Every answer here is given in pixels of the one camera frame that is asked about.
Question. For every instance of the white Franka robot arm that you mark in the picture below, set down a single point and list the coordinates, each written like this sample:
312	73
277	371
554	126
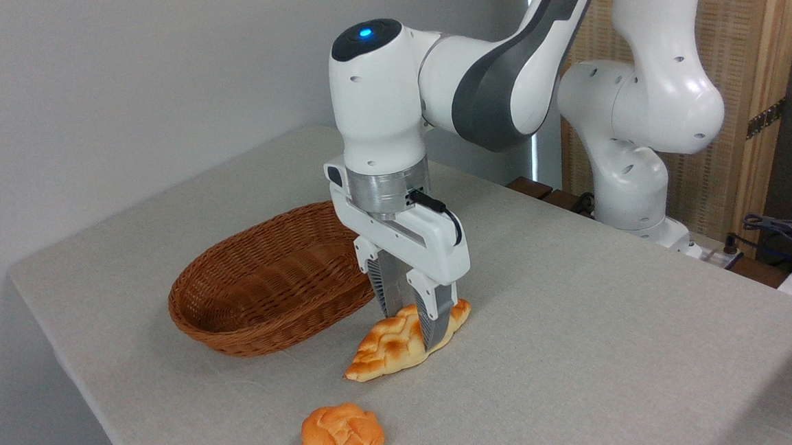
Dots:
490	72

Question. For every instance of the long braided bread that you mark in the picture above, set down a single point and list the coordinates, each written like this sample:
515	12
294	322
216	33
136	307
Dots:
389	343

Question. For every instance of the metal screen hinge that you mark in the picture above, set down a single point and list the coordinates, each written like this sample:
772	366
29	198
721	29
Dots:
766	117

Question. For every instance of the brown wicker oval basket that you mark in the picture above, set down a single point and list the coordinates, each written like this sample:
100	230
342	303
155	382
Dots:
251	328

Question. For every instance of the grey tablecloth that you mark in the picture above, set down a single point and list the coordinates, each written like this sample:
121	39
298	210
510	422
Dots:
582	349

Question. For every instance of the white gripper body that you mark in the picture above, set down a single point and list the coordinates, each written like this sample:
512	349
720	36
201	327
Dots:
432	244

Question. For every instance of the round knotted bread bun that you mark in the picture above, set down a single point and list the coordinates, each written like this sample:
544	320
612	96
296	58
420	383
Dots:
340	439

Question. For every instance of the white power strip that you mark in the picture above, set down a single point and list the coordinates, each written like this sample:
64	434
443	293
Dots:
713	252

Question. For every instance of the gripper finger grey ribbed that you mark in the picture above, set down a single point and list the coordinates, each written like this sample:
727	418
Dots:
436	316
389	285

